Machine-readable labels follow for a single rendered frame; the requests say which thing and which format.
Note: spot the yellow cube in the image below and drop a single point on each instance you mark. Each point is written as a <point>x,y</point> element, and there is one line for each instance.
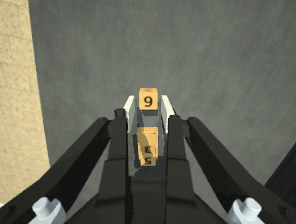
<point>148,155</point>
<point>148,99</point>

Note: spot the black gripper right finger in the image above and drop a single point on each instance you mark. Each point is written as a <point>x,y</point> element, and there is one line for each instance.
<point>245,200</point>

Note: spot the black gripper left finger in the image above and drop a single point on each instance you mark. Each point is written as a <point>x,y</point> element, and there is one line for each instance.
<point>48,200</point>

